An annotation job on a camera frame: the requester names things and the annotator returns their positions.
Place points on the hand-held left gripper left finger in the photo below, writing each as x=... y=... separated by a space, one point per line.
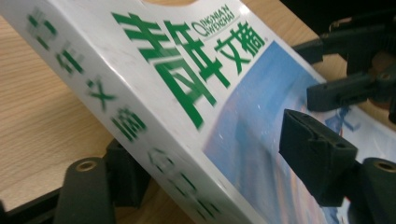
x=127 y=180

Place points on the white book with green title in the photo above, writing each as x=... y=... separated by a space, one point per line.
x=186 y=93

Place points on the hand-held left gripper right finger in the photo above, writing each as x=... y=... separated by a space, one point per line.
x=317 y=158

